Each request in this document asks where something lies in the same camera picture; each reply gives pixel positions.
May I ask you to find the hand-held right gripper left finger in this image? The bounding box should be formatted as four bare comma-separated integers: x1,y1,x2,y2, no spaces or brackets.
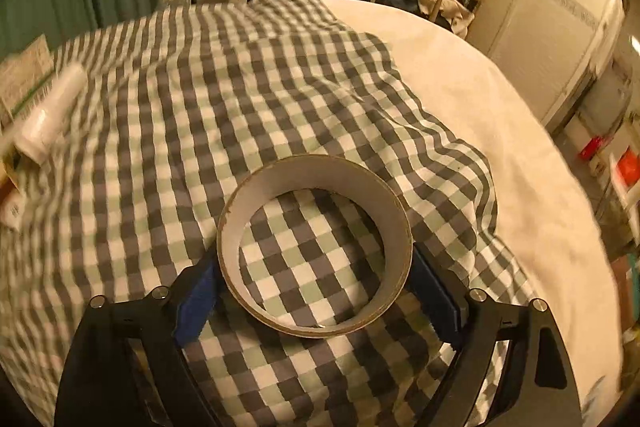
54,252,223,427

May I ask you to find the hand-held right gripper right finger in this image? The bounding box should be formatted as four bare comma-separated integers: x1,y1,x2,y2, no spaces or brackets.
407,244,586,427

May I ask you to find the tape roll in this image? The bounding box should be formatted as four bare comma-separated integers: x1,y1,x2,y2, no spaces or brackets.
216,154,415,339

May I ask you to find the checked blanket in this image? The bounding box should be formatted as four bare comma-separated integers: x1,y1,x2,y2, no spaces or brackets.
0,0,546,427

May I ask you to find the white cylinder roll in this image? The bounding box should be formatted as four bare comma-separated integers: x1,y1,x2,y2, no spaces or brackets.
15,63,88,165

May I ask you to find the green and white box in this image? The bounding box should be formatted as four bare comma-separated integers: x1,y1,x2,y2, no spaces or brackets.
0,34,56,122

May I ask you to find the white louvred wardrobe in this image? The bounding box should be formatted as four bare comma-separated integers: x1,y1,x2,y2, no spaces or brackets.
465,0,626,128

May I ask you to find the pile of clothes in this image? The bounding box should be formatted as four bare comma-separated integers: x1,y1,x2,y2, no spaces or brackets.
417,0,476,38

